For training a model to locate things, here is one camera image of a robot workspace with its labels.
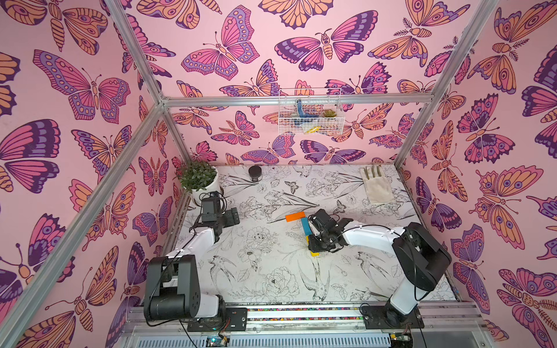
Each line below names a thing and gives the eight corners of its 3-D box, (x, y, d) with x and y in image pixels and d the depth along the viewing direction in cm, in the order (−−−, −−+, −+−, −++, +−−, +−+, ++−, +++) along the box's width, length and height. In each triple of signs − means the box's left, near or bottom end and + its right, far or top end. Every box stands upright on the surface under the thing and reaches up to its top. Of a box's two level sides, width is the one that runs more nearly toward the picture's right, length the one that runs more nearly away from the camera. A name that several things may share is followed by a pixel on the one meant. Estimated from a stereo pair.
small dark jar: (249, 182, 116) (247, 175, 112) (250, 172, 121) (249, 165, 117) (261, 182, 116) (260, 175, 112) (262, 172, 121) (261, 165, 117)
